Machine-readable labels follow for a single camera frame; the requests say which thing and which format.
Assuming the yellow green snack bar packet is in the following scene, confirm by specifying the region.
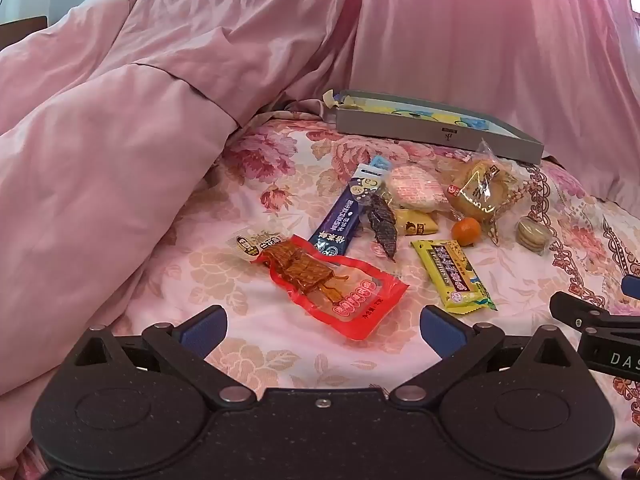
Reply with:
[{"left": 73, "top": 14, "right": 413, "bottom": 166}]
[{"left": 411, "top": 239, "right": 498, "bottom": 315}]

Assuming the pink curtain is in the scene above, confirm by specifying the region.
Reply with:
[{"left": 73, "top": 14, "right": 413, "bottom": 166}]
[{"left": 280, "top": 0, "right": 640, "bottom": 211}]

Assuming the grey box with cartoon lining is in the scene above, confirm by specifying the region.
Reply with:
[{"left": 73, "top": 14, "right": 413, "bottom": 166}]
[{"left": 322, "top": 89, "right": 545, "bottom": 165}]

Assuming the dark blue stick packet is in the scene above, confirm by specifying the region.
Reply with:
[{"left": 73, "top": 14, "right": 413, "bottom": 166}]
[{"left": 307, "top": 156, "right": 392, "bottom": 259}]

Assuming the clear round biscuit packet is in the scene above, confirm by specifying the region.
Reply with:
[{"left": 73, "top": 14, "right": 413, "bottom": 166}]
[{"left": 515, "top": 215, "right": 556, "bottom": 257}]

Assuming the dark dried fish packet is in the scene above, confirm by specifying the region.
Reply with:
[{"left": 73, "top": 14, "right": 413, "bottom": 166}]
[{"left": 365, "top": 192, "right": 399, "bottom": 263}]

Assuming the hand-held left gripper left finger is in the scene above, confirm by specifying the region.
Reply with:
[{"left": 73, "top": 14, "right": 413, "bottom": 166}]
[{"left": 59, "top": 305, "right": 257, "bottom": 409}]

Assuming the pink round rice cracker packet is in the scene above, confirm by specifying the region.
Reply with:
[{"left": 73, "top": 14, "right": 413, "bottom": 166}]
[{"left": 385, "top": 164, "right": 451, "bottom": 211}]

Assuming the red tofu snack packet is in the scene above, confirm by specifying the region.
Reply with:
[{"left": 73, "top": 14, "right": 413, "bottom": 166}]
[{"left": 232, "top": 230, "right": 410, "bottom": 342}]

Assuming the clear bread packet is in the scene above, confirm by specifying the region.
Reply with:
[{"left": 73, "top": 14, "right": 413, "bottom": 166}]
[{"left": 442, "top": 140, "right": 523, "bottom": 246}]

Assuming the small yellow snack packet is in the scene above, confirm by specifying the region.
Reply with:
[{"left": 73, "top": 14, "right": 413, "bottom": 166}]
[{"left": 392, "top": 207, "right": 440, "bottom": 237}]

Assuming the dark wooden headboard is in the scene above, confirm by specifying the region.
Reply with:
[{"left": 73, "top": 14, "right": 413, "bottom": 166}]
[{"left": 0, "top": 16, "right": 48, "bottom": 50}]

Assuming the pink duvet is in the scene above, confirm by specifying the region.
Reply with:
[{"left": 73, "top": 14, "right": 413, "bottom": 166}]
[{"left": 0, "top": 0, "right": 371, "bottom": 480}]

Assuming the tangerine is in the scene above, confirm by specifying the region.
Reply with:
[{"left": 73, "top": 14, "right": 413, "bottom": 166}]
[{"left": 451, "top": 216, "right": 482, "bottom": 247}]

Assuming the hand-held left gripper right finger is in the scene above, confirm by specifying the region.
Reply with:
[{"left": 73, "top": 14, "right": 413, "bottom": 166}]
[{"left": 389, "top": 305, "right": 587, "bottom": 408}]

